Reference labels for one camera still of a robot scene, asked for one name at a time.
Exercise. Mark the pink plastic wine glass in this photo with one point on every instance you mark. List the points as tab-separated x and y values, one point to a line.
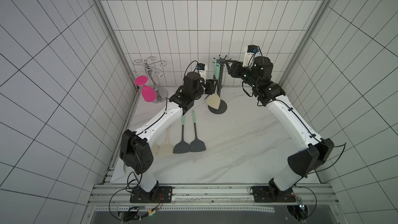
148	92

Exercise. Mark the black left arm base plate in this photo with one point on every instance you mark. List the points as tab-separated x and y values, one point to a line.
161	194

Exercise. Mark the dark grey utensil rack stand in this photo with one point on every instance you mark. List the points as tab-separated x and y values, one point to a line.
223	106

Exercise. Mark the cream spatula grey handle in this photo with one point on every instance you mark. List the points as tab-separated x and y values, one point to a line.
166	148

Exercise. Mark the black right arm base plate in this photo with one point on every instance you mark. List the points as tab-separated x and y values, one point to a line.
267	194

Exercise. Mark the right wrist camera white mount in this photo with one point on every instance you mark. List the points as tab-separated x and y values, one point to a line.
250	52

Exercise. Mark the chrome wine glass rack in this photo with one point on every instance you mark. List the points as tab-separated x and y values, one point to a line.
147	68

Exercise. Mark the grey spatula mint handle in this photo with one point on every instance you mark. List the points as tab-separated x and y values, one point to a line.
196	145
182	146

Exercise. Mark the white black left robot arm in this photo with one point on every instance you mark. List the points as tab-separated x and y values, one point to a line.
135	149

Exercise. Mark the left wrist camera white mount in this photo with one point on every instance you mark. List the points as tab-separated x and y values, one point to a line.
201	68

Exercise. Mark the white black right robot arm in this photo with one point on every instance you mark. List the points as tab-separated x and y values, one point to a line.
313	150

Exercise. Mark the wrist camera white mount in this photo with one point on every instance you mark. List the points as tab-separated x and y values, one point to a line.
201	68
250	52

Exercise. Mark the cream turner mint handle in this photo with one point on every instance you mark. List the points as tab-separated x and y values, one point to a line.
214	100

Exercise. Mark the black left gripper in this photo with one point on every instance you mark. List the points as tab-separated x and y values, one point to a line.
211	87

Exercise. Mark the aluminium mounting rail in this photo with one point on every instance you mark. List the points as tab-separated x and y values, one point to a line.
115	195

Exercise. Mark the cream spatula mint handle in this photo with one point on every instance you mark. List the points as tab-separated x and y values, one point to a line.
154	148

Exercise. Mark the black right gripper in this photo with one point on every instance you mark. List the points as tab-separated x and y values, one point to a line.
234	68

